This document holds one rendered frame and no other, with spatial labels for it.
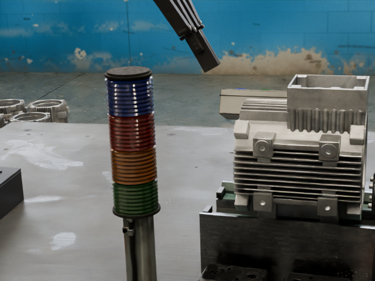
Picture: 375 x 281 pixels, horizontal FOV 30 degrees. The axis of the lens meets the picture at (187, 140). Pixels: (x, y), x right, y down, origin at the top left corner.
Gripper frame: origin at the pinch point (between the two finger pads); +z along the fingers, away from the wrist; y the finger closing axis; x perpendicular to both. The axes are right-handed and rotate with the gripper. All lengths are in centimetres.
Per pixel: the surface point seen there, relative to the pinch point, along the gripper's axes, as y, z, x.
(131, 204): -39.0, 11.8, 4.8
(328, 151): -15.4, 22.1, -14.8
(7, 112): 178, -20, 171
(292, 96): -10.7, 12.8, -12.8
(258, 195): -15.7, 23.6, -1.7
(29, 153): 45, 1, 76
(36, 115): 171, -11, 152
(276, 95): 13.9, 14.7, -3.4
